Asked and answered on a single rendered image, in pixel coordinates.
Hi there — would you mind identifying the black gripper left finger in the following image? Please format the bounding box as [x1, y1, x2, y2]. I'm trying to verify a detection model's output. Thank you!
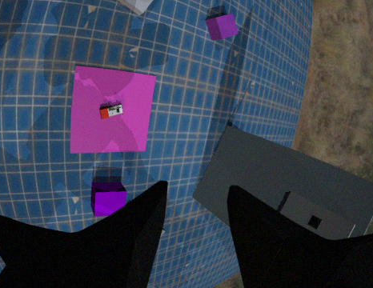
[0, 180, 168, 288]

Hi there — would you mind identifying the purple cube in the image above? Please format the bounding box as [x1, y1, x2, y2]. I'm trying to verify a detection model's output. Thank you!
[206, 14, 238, 41]
[90, 182, 126, 217]

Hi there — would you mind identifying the pink flat square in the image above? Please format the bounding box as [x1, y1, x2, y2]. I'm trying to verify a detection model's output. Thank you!
[70, 66, 155, 154]

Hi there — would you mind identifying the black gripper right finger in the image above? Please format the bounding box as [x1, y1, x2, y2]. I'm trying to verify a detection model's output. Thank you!
[227, 185, 373, 288]

